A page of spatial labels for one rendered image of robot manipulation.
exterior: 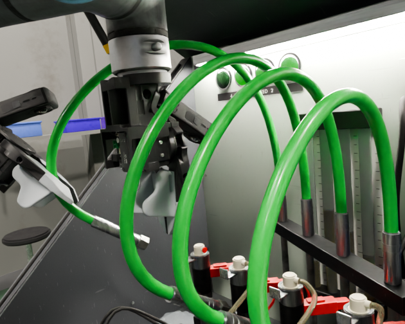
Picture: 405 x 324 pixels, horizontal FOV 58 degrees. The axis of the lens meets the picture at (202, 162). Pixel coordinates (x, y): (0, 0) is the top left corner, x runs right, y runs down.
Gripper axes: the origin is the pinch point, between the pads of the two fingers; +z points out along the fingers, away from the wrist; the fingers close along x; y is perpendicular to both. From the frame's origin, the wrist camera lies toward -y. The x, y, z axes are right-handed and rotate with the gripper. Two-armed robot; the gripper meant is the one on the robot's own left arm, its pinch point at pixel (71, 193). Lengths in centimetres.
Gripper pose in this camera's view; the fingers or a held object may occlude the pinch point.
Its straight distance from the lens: 57.9
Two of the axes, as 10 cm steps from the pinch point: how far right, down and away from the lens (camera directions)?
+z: 7.7, 6.4, -0.1
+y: -6.4, 7.6, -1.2
